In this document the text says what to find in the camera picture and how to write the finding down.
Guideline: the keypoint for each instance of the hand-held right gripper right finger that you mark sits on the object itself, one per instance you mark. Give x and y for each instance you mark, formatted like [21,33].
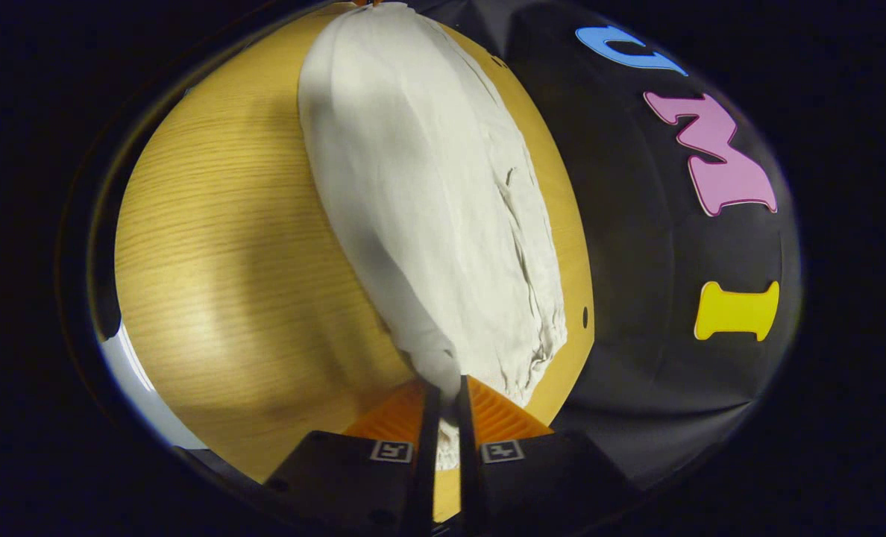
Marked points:
[471,462]

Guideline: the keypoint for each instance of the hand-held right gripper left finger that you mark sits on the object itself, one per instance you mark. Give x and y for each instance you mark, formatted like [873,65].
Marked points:
[426,462]

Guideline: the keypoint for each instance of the white jeans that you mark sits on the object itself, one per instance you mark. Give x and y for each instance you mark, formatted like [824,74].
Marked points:
[428,194]

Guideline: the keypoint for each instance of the black backdrop cloth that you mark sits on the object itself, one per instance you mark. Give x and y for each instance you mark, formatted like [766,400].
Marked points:
[637,246]

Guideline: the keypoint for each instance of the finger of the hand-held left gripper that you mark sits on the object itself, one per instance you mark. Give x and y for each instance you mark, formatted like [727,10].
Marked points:
[367,3]

